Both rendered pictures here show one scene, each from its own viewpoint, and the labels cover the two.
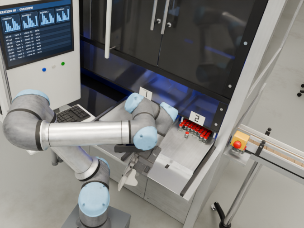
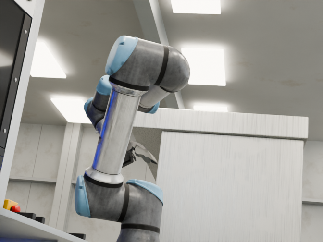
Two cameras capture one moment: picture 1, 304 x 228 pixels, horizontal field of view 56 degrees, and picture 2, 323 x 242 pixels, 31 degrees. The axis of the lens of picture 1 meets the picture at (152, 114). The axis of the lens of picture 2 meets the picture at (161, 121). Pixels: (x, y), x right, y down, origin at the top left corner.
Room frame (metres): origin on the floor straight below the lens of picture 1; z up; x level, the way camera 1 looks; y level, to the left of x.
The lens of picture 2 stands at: (0.77, 1.90, 0.61)
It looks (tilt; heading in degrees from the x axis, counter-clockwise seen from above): 20 degrees up; 266
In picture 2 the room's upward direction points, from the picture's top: 7 degrees clockwise
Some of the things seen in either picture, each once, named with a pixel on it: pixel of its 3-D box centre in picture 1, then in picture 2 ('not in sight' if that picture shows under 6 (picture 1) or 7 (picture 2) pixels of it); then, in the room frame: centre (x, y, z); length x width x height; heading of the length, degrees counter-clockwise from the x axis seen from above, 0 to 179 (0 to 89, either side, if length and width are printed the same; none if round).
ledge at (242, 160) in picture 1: (237, 153); not in sight; (1.19, -0.52, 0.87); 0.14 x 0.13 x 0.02; 154
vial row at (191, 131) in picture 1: (193, 132); not in sight; (1.26, -0.26, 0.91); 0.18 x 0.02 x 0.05; 64
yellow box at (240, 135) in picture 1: (240, 140); (5, 209); (1.16, -0.48, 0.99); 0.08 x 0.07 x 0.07; 154
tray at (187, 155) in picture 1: (185, 143); not in sight; (1.17, -0.21, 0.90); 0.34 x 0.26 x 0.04; 154
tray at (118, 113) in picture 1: (134, 116); not in sight; (1.32, 0.10, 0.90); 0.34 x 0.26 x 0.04; 154
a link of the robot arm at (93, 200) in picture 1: (94, 202); (141, 204); (0.66, 0.17, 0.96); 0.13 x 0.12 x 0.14; 12
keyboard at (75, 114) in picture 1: (56, 122); not in sight; (1.24, 0.55, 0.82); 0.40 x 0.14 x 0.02; 144
